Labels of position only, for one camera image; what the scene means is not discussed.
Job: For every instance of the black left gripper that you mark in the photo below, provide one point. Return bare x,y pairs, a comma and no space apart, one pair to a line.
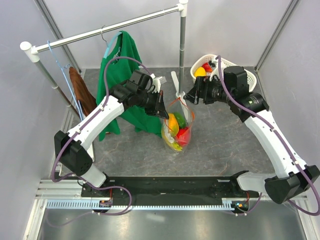
158,108

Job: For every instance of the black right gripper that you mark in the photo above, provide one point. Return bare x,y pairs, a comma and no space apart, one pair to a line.
204,84

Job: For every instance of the yellow green mango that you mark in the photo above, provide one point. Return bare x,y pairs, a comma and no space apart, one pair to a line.
172,125

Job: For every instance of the green bell pepper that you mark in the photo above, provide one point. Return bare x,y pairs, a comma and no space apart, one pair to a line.
180,120

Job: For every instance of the clear zip top bag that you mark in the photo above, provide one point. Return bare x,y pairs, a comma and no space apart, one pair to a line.
179,105

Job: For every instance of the red apple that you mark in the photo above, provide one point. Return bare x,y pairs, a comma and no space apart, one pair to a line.
183,136

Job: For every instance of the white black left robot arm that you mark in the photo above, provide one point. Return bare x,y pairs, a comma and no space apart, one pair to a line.
71,147

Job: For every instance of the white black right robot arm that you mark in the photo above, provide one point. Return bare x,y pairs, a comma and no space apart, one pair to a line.
291,175

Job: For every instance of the yellow lemon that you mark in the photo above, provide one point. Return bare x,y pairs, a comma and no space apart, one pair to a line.
200,72

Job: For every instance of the green shirt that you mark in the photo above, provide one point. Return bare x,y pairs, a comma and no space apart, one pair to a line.
120,70

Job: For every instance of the white plastic basket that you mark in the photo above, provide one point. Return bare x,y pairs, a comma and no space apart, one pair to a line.
251,79

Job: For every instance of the brown towel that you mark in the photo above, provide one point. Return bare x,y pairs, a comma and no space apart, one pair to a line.
82,94

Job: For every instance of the blue shirt hanger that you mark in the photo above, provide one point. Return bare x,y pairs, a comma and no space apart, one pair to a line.
108,43

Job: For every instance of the light blue hanger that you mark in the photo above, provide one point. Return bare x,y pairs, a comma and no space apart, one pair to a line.
71,90

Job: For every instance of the white clothes rack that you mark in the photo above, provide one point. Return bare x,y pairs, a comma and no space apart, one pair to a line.
33,51

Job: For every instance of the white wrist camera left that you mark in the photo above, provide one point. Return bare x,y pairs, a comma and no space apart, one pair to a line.
157,82

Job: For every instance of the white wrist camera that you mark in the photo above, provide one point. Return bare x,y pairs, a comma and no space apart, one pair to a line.
157,82
214,64

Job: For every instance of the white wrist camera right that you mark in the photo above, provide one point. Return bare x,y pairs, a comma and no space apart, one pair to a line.
214,64

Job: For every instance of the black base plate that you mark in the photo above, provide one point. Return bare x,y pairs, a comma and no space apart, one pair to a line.
169,191

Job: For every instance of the slotted cable duct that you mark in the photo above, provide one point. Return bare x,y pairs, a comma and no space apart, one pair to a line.
89,204

